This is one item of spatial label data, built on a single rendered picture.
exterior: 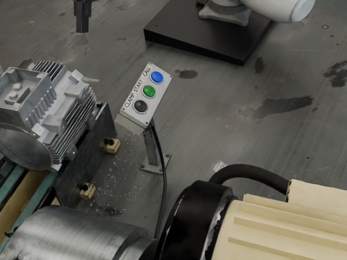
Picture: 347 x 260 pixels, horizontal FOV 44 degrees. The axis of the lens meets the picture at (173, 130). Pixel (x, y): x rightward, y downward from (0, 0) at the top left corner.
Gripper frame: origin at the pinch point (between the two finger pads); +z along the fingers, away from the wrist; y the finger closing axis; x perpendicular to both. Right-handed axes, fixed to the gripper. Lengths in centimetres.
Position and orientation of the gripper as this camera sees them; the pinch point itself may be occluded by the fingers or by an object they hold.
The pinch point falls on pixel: (82, 17)
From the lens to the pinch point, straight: 105.0
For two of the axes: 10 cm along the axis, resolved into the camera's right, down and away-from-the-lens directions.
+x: 3.6, -2.8, 8.9
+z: -0.8, 9.4, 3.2
